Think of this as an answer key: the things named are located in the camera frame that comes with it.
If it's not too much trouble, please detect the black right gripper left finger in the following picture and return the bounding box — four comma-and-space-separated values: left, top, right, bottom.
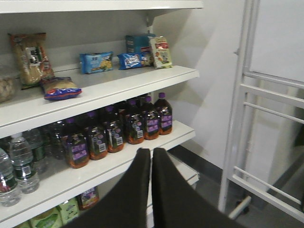
64, 148, 151, 228

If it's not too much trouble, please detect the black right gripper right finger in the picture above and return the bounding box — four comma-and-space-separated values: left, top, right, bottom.
152, 148, 243, 228

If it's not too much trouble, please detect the clear water bottle front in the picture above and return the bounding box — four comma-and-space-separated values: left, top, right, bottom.
9, 133, 39, 194

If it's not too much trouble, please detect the white metal shelving unit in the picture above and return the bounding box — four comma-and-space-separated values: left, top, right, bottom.
0, 0, 203, 228

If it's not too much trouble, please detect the blue cookie pack right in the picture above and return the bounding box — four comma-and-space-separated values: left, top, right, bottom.
117, 52, 153, 70

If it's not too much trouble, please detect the blue cookie pack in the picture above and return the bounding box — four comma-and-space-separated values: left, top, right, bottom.
79, 51, 113, 74
117, 52, 153, 70

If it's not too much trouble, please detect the blue cookie pack left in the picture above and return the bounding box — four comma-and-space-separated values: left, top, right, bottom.
79, 51, 113, 74

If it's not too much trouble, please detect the yellow snack bag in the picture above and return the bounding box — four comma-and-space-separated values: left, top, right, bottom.
8, 32, 55, 89

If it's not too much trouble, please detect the clear plastic snack tub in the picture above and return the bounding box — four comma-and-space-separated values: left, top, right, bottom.
0, 66, 19, 103

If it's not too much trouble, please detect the white metal cart frame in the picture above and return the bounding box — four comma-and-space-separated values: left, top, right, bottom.
218, 0, 304, 221

